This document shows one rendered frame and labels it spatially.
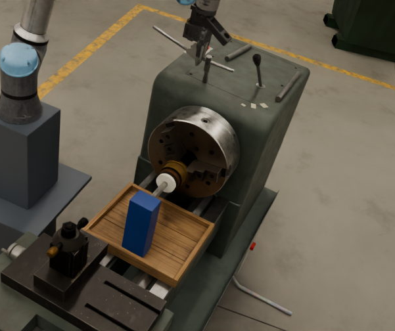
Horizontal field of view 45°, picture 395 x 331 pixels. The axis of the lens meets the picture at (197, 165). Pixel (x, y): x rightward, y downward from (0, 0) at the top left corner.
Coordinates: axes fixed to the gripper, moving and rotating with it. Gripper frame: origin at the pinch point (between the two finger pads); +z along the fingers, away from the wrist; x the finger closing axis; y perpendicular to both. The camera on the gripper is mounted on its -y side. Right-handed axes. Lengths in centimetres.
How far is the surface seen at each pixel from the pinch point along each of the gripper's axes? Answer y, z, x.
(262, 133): -31.7, 11.7, 7.7
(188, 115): -7.5, 9.7, 19.8
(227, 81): -9.6, 7.3, -9.5
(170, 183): -13.7, 23.6, 39.2
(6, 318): 2, 40, 96
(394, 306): -129, 133, -70
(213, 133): -18.5, 10.5, 21.9
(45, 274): -1, 31, 85
